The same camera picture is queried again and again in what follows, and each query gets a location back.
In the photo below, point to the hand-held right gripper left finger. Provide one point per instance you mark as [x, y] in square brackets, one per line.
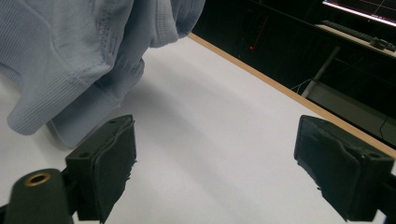
[106, 168]

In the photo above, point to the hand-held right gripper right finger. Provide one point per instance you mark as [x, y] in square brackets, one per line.
[345, 168]

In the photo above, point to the light blue ribbed tank top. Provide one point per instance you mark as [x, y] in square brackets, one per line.
[71, 53]

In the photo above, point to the dark keyboard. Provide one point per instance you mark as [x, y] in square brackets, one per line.
[351, 31]

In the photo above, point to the computer monitor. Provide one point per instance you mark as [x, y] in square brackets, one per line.
[367, 7]

